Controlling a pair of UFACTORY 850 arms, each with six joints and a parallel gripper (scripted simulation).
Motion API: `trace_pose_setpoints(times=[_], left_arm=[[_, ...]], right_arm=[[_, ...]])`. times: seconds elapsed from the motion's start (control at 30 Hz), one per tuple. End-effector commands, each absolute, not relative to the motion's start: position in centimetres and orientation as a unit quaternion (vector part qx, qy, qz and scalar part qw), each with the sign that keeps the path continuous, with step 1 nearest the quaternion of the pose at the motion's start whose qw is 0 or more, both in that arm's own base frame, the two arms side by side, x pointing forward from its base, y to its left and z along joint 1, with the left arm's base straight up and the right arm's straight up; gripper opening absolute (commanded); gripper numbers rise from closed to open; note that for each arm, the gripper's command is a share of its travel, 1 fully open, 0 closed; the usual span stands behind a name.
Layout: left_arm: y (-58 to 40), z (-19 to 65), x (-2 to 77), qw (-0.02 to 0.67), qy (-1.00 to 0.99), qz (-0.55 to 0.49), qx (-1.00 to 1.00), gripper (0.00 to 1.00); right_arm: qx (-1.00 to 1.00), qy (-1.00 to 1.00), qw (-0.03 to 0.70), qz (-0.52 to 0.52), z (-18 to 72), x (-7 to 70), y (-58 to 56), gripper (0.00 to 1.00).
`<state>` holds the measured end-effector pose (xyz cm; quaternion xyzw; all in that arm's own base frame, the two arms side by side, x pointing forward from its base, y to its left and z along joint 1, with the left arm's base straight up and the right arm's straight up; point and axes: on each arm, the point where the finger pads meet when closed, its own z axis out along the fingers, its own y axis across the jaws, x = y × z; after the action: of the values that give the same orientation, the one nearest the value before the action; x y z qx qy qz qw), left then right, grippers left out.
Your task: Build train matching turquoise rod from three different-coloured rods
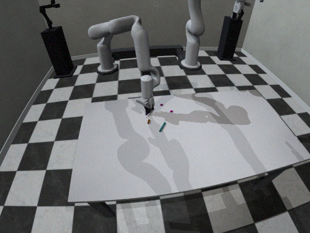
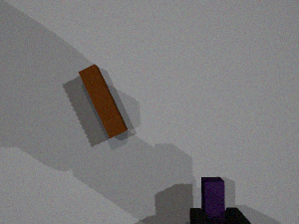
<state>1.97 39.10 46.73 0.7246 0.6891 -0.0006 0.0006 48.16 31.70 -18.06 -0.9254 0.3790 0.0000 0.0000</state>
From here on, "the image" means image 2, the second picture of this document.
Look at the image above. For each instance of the purple rod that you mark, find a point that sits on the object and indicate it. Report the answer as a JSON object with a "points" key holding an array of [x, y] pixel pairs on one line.
{"points": [[212, 199]]}

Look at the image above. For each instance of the brown rectangular bar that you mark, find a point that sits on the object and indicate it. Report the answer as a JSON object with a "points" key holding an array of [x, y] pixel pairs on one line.
{"points": [[103, 100]]}

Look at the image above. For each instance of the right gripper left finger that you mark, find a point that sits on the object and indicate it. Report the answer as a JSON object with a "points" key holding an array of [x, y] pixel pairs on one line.
{"points": [[198, 217]]}

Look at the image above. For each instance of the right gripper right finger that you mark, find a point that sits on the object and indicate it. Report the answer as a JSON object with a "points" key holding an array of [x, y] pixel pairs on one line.
{"points": [[234, 216]]}

